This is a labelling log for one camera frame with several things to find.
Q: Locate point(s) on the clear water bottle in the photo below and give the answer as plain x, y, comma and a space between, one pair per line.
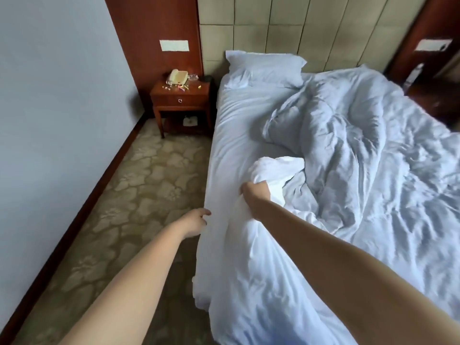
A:
413, 74

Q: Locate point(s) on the person's right forearm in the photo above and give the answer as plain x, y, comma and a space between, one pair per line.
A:
359, 276

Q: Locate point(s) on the white wall socket panel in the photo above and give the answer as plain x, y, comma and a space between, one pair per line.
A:
433, 44

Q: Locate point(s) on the white duvet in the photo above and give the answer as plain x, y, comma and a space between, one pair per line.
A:
359, 140

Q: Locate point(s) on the beige padded headboard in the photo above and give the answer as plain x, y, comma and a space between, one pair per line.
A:
287, 25

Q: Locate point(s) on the white pillow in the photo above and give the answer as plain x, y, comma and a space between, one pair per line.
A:
266, 68

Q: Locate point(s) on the person's left hand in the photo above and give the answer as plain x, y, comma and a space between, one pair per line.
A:
194, 222

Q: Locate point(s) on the wooden nightstand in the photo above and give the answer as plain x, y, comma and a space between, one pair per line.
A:
179, 94
431, 98

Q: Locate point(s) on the white bed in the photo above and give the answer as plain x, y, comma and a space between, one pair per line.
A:
244, 114

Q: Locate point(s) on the white wall switch panel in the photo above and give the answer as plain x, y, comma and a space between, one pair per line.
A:
174, 45

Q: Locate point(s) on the black round ashtray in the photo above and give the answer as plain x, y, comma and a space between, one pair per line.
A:
206, 78

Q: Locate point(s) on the clear glass ashtray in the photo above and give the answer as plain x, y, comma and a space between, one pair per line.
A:
193, 77

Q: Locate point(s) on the white slipper packet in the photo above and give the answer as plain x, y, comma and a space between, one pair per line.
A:
189, 121

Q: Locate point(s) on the scatter of small coloured pieces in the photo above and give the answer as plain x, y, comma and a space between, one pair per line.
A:
179, 87

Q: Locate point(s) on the person's left forearm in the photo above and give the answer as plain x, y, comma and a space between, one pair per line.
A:
125, 298

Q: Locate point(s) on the person's right hand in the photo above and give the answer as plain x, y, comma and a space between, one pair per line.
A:
256, 197

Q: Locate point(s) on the beige telephone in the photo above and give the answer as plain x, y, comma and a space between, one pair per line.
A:
177, 77

